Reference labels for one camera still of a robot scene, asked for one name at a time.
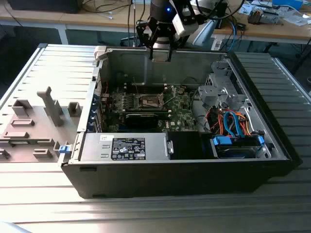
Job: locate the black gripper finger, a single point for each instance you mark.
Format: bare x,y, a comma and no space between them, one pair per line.
177,42
143,31

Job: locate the silver CPU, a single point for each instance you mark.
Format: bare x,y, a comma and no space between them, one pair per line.
160,60

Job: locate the black RAM slot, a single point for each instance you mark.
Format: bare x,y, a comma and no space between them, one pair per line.
143,84
143,91
116,109
143,88

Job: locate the CPU socket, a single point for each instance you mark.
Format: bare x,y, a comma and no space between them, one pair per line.
149,101

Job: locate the black CPU cooler heatsink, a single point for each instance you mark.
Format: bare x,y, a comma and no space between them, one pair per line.
255,17

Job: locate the pale grey slanted panel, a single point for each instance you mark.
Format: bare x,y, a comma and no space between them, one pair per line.
206,31

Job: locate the round coin battery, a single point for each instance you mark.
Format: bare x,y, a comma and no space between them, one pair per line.
180,91

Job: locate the black upright box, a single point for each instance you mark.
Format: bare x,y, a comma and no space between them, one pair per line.
222,14

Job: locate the silver metal drive cage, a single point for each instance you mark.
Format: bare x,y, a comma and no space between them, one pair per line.
218,95

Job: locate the light wooden desk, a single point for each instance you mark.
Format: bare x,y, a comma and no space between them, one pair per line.
73,19
267,31

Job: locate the green motherboard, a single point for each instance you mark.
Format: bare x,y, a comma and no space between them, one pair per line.
181,116

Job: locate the black expansion card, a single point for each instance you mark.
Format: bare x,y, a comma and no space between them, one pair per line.
141,121

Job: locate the silver metal device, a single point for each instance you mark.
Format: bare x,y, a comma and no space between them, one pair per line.
271,18

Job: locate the blue expansion card retainer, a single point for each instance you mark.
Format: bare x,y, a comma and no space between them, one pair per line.
92,119

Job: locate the black device case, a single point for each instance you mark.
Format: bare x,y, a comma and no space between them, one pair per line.
43,6

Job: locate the blue box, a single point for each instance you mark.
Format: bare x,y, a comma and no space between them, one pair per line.
288,3

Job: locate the white paper sheets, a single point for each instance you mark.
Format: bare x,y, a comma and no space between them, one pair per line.
294,18

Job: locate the hard disk in blue carrier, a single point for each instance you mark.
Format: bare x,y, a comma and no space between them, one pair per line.
233,151

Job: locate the silver power supply unit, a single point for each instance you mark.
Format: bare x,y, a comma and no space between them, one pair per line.
97,145

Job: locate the grey parts rack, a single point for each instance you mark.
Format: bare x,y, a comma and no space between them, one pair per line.
60,136

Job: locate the black PC case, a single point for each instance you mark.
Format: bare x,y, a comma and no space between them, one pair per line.
170,179

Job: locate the blue case latch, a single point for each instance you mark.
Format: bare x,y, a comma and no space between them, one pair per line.
63,149

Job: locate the green RAM stick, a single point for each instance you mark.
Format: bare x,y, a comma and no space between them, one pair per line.
20,142

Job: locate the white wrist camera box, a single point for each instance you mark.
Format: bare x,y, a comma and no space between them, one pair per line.
184,26

